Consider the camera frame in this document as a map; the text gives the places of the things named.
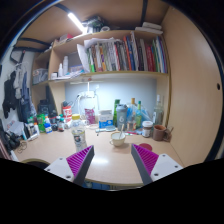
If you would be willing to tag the white wall socket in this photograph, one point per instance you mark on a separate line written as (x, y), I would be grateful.
(87, 94)

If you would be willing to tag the red and white can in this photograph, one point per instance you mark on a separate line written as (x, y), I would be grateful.
(67, 114)

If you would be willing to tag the green container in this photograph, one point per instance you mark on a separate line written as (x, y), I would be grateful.
(40, 124)

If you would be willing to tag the brown bottle with green cap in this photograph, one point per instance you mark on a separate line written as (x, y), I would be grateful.
(61, 125)

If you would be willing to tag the clear glass bottle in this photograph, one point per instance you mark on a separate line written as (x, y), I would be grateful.
(158, 113)

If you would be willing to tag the grey shaker bottle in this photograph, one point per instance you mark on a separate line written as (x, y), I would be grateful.
(121, 116)

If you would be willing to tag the pink packet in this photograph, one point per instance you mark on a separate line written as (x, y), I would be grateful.
(90, 116)

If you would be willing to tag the clear drink bottle yellow cap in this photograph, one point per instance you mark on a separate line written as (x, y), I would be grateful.
(78, 133)

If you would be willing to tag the white and blue tissue box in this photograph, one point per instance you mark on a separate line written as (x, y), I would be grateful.
(105, 119)

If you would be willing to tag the dark hanging clothes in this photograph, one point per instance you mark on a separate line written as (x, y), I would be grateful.
(15, 93)

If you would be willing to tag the brown mug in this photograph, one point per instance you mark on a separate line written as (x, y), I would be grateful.
(158, 132)

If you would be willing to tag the brown jar with white lid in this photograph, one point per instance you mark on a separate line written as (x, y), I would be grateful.
(147, 129)

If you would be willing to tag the green-capped slim bottle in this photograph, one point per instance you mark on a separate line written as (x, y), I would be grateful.
(139, 115)

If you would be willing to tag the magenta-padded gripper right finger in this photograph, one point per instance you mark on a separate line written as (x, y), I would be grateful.
(165, 166)

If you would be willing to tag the black bag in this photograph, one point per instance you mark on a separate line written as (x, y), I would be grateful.
(43, 107)

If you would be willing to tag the cream ceramic mug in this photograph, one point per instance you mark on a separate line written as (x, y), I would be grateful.
(116, 140)

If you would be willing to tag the pale blue flat case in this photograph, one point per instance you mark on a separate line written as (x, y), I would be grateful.
(106, 129)

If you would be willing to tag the white desk lamp light bar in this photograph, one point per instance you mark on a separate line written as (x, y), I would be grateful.
(87, 81)

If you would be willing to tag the tall green bottle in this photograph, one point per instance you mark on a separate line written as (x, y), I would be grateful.
(116, 108)

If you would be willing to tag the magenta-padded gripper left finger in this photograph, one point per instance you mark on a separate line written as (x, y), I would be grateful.
(60, 166)

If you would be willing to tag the wooden shelf unit with books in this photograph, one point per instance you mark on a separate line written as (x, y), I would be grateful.
(110, 75)

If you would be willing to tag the metal spoon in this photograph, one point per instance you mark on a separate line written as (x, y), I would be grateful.
(170, 130)

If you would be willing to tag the dark jar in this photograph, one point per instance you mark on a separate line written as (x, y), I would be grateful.
(54, 122)

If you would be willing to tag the white bottle with blue label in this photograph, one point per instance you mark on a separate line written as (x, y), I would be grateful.
(48, 126)

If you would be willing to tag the ceiling light tube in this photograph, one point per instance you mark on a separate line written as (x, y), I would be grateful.
(76, 22)

